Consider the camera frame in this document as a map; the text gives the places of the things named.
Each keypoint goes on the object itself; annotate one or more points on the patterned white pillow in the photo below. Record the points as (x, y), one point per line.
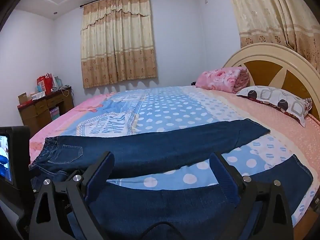
(272, 97)

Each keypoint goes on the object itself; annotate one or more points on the folded pink floral blanket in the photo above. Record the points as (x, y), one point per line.
(220, 78)

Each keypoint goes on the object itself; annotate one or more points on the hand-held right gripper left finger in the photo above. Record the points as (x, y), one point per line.
(100, 172)

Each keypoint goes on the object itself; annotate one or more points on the cardboard box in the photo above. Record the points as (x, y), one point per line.
(23, 98)

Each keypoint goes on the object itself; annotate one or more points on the red gift bag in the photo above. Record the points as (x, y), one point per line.
(45, 82)

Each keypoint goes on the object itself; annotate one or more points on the light blue box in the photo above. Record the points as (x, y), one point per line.
(40, 88)

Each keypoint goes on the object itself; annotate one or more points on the polka dot printed bedsheet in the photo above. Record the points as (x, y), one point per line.
(175, 110)

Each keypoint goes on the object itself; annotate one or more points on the beige floral window curtain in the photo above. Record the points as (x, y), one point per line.
(275, 12)
(117, 42)

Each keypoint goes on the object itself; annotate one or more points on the cream wooden bed headboard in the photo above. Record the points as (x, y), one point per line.
(280, 67)

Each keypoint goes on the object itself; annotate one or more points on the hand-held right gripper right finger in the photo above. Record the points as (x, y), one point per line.
(222, 175)

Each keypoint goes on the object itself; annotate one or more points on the brown wooden desk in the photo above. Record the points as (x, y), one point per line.
(37, 112)

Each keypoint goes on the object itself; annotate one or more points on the dark blue jeans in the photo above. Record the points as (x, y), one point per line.
(150, 142)

